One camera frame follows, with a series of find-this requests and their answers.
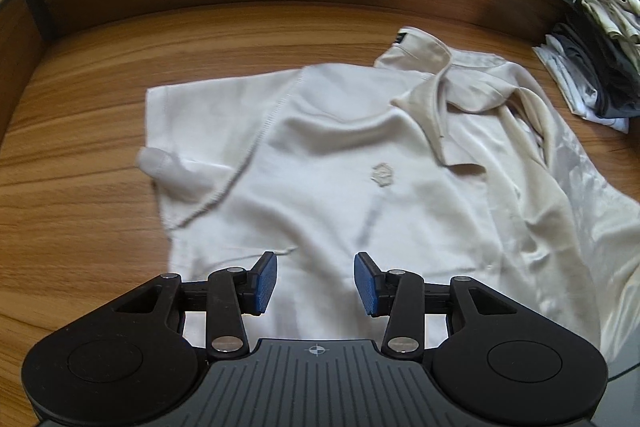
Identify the beige crumpled garment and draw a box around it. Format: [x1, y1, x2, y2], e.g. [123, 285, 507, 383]
[579, 0, 640, 44]

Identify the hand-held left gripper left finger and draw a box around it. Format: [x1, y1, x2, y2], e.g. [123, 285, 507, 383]
[112, 251, 279, 362]

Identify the cream collared short-sleeve shirt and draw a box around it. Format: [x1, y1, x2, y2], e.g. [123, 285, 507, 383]
[136, 26, 640, 360]

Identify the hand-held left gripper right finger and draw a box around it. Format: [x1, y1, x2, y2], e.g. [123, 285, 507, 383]
[353, 252, 518, 362]

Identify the white garment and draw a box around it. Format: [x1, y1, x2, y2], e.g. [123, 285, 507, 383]
[532, 34, 630, 132]

